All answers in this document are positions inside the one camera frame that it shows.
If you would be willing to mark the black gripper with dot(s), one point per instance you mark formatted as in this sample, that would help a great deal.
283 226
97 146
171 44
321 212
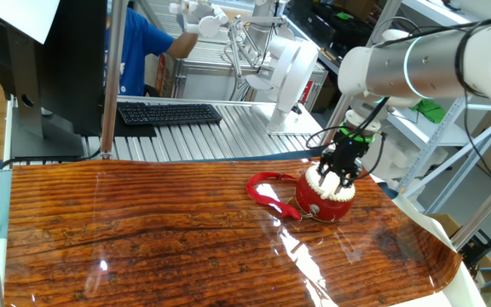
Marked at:
350 151

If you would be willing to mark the silver background robot arm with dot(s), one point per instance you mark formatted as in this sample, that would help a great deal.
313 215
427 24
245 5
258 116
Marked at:
262 8

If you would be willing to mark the person's bare forearm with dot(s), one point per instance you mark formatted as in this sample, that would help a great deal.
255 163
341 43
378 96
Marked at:
183 46

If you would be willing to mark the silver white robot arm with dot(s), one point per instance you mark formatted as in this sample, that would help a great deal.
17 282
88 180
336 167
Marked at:
399 68

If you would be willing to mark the red drum with white head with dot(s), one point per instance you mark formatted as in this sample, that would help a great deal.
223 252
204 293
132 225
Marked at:
322 209

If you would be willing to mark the person's blue gloved hand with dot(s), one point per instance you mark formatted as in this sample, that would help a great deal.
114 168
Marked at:
182 22

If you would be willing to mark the white foam packaging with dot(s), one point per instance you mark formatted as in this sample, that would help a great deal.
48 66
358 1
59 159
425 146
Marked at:
394 158

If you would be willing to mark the white metal shelf rack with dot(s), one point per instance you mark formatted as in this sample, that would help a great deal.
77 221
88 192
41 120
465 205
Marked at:
435 136

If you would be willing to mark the bright green cloth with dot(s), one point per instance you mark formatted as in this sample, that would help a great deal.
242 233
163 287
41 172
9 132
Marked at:
429 111

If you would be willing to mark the white haptic control device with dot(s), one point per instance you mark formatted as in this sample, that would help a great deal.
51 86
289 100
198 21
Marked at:
290 72

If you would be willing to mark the brown cardboard box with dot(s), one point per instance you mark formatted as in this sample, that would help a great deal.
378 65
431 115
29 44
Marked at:
443 221

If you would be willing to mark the black equipment case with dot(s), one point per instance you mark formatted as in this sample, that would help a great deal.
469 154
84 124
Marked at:
313 21

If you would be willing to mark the small green item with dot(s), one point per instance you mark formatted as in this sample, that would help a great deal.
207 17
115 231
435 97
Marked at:
344 16

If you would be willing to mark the black keyboard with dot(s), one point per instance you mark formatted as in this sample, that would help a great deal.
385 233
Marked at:
169 114

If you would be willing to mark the brown flat board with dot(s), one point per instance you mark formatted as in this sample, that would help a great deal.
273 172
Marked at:
228 6

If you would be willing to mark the red and white box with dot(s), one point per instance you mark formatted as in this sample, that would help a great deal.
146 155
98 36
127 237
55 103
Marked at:
160 77

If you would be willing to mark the glossy wood grain mat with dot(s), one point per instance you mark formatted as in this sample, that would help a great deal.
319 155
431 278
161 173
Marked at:
143 234

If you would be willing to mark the black desk pad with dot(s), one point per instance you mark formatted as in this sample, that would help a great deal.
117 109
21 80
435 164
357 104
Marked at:
130 130

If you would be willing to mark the person in blue shirt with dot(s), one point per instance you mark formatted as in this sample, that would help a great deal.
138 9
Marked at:
134 51

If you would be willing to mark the round metal pole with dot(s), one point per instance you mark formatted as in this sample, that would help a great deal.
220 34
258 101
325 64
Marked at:
111 85

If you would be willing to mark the black computer monitor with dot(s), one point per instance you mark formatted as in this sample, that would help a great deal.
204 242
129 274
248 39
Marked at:
75 64

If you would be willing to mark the white paper sheet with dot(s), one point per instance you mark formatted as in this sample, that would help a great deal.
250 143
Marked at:
24 17

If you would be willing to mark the aluminium frame profile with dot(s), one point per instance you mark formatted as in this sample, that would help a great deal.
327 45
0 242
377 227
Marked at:
484 209

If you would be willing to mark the black perforated bracket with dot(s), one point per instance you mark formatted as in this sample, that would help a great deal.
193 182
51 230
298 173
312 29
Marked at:
477 249

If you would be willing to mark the aluminium frame cabinet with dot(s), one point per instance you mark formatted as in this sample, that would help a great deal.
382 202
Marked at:
203 85

